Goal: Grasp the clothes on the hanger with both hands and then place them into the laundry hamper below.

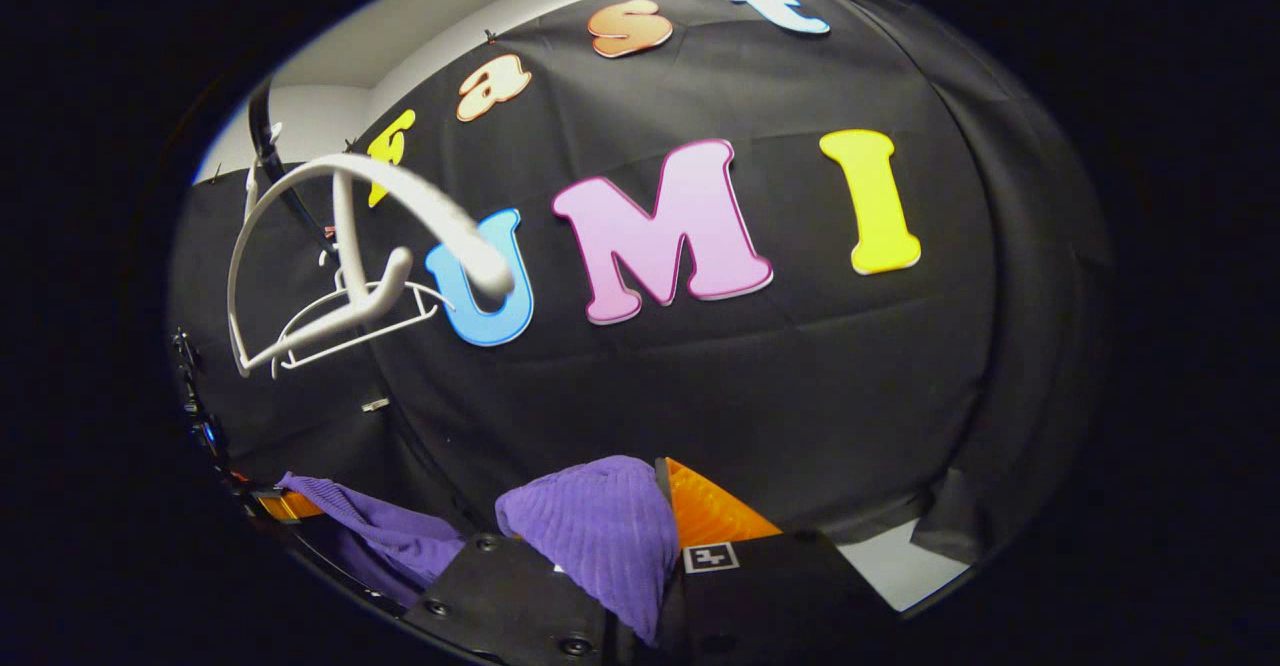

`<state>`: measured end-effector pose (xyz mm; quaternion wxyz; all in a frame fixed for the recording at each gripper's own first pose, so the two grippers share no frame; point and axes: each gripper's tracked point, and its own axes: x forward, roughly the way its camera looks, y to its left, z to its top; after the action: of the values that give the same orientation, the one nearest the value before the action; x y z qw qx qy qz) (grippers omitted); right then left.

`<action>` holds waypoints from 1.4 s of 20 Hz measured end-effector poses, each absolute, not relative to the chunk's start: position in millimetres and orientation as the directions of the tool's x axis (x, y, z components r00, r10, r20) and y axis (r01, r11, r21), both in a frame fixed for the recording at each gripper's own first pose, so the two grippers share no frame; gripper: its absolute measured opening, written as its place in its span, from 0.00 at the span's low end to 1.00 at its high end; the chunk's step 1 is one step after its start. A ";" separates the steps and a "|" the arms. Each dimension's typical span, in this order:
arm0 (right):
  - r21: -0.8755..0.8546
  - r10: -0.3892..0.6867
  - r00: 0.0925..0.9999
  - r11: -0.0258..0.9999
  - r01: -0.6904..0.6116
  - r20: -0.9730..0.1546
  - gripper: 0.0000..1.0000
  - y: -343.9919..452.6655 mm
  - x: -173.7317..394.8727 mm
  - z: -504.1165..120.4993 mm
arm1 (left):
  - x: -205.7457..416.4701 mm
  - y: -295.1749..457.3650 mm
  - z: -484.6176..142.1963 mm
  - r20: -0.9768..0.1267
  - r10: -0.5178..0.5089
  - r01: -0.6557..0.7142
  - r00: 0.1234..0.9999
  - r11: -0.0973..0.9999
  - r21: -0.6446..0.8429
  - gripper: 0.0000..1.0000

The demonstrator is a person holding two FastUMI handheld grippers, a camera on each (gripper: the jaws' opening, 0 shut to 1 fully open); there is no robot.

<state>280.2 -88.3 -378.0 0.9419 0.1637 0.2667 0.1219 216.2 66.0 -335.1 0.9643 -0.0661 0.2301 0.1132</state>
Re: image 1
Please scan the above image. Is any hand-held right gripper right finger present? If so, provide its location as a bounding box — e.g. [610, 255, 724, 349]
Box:
[655, 456, 901, 666]

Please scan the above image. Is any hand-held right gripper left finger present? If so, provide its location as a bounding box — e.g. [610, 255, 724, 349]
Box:
[400, 532, 643, 666]

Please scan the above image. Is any purple ribbed jacket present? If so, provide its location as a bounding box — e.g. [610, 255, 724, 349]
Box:
[278, 454, 683, 647]

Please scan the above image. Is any white plastic clothes hanger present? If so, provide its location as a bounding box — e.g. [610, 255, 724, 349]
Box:
[226, 152, 517, 379]
[272, 276, 457, 373]

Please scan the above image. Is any black backdrop cloth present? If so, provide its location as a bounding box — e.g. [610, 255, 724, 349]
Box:
[168, 0, 1116, 567]

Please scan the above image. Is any black clothes rail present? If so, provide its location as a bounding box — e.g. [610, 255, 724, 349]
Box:
[246, 74, 341, 259]

